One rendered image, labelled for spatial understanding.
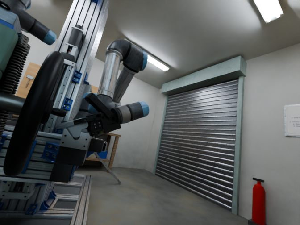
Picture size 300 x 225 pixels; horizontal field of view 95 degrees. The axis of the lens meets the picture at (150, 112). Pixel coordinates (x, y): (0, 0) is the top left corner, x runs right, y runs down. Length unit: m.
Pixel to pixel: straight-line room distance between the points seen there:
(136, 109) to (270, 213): 2.50
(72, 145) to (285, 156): 2.58
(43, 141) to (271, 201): 2.72
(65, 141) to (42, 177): 0.26
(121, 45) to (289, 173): 2.54
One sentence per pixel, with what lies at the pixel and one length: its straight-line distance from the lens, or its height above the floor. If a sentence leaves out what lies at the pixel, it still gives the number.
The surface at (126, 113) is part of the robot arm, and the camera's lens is 0.56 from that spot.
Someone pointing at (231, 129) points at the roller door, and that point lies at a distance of 2.93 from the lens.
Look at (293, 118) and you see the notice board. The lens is 2.77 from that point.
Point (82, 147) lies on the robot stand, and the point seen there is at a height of 0.69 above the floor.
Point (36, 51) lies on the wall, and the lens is 4.05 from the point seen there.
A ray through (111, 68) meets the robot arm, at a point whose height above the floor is 1.11.
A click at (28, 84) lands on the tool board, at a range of 3.81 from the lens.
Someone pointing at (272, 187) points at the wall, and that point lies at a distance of 2.75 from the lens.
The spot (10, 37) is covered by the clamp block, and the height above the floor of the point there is 0.94.
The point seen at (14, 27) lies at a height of 0.98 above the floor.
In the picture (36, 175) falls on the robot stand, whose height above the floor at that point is 0.50.
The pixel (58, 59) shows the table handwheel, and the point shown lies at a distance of 0.34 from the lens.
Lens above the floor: 0.78
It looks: 13 degrees up
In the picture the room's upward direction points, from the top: 11 degrees clockwise
